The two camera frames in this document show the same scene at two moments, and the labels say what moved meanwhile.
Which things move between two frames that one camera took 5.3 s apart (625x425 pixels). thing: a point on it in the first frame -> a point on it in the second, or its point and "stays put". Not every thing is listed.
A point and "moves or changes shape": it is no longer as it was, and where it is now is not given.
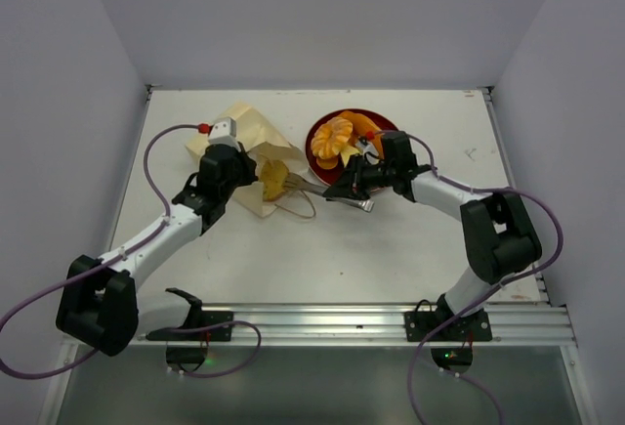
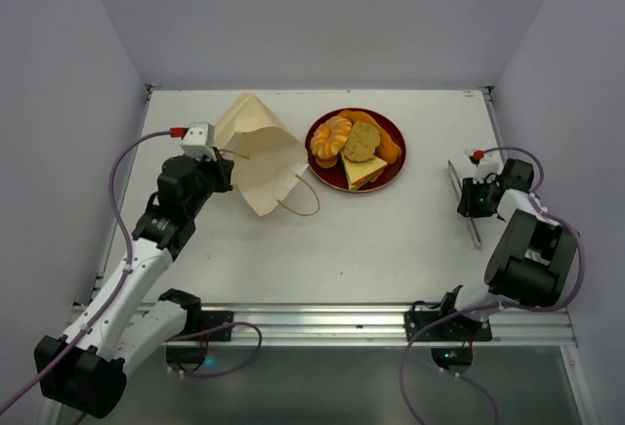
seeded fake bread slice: (273, 175) -> (361, 143)
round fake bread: (330, 136) stays put
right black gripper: (358, 180) -> (469, 198)
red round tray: (328, 176) stays put
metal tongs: (296, 182) moves or changes shape
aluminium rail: (517, 323) stays put
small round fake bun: (327, 162) stays put
